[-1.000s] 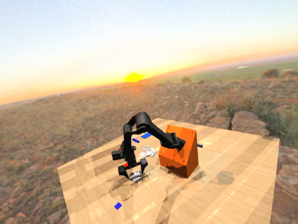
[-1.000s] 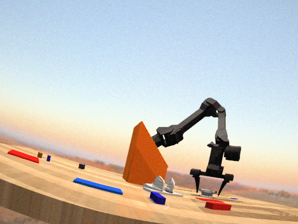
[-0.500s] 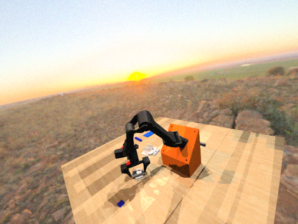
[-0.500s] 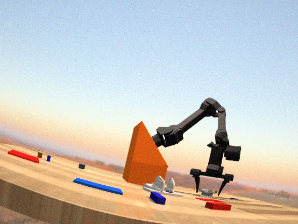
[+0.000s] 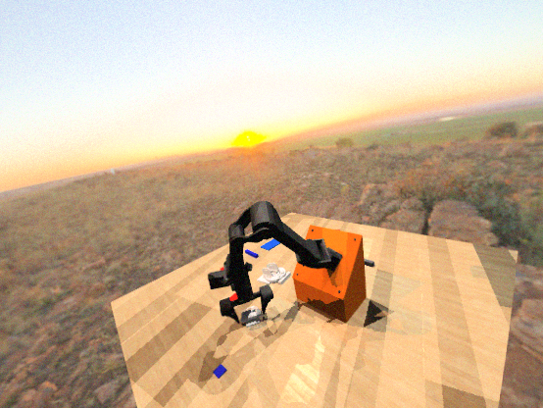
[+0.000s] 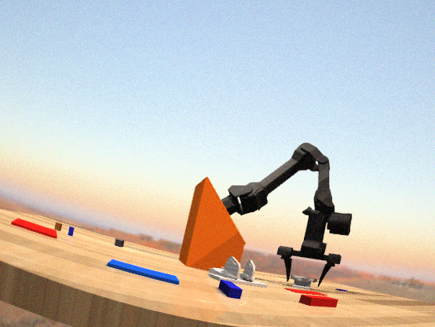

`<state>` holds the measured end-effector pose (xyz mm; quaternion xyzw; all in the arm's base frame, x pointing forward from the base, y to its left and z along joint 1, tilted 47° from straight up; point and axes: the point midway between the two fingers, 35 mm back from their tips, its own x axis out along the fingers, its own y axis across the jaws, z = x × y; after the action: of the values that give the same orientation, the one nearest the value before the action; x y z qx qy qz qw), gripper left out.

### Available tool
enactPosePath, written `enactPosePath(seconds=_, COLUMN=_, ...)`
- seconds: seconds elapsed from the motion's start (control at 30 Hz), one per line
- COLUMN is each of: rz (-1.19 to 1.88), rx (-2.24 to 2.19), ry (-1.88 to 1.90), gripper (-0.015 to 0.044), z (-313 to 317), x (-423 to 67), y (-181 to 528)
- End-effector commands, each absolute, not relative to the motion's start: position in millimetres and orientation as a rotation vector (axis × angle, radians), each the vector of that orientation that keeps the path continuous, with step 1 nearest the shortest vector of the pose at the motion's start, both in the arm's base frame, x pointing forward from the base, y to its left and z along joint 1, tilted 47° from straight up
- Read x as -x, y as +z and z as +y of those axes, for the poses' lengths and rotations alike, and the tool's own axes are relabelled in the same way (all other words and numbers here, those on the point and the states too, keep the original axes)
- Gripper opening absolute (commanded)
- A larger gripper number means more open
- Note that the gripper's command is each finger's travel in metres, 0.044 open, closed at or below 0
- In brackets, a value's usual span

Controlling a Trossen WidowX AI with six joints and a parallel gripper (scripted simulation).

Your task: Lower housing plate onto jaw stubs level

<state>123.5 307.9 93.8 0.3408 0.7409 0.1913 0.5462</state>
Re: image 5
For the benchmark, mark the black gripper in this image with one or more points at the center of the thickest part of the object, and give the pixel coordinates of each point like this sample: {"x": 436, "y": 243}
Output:
{"x": 245, "y": 294}

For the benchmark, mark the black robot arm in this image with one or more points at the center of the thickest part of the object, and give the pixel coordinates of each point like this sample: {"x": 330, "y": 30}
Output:
{"x": 266, "y": 224}

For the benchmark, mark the blue flat bar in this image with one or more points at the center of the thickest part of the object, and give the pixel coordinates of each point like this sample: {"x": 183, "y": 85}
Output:
{"x": 270, "y": 245}

